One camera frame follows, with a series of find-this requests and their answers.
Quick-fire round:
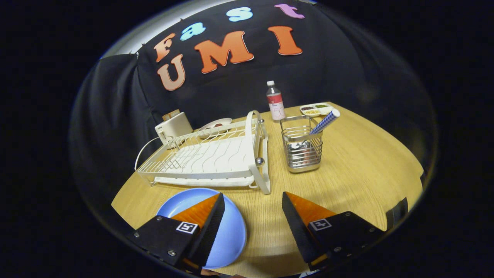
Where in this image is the clear bottle with red label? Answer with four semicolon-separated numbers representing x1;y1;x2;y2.
266;80;286;122

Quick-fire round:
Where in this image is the white toaster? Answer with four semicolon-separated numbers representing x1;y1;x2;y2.
155;112;193;145

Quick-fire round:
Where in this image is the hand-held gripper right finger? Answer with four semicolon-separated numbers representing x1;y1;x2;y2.
282;191;386;272

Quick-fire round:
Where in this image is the spoon with blue checkered handle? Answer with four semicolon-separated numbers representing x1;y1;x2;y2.
289;108;341;153

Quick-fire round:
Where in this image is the white wire dish rack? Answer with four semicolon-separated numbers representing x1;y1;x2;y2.
134;110;271;195

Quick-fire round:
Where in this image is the white drip tray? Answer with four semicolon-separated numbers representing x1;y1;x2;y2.
154;137;255;188

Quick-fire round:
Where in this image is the white oval plate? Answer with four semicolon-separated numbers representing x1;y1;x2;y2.
198;118;233;139

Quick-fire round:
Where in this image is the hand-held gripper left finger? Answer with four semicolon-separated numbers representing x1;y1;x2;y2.
127;193;226;273

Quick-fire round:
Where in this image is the blue plate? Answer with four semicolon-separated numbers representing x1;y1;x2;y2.
156;188;247;269

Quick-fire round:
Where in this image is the metal wire basket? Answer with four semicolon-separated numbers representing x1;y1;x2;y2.
280;115;323;173

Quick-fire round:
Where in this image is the white divided tray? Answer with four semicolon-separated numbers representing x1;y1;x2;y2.
299;102;335;118

